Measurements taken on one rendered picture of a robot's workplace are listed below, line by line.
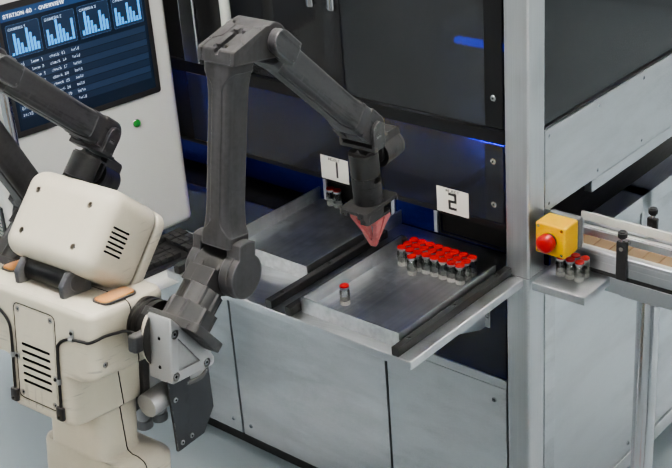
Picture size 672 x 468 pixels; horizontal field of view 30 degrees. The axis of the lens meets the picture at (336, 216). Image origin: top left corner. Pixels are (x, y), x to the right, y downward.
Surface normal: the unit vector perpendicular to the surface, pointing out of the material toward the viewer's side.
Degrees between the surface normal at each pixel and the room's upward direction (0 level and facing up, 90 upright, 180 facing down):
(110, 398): 90
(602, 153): 90
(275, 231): 0
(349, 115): 88
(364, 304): 0
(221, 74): 81
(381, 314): 0
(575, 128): 90
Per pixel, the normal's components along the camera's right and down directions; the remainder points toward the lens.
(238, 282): 0.81, 0.22
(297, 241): -0.07, -0.90
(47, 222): -0.49, -0.32
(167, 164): 0.66, 0.28
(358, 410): -0.65, 0.36
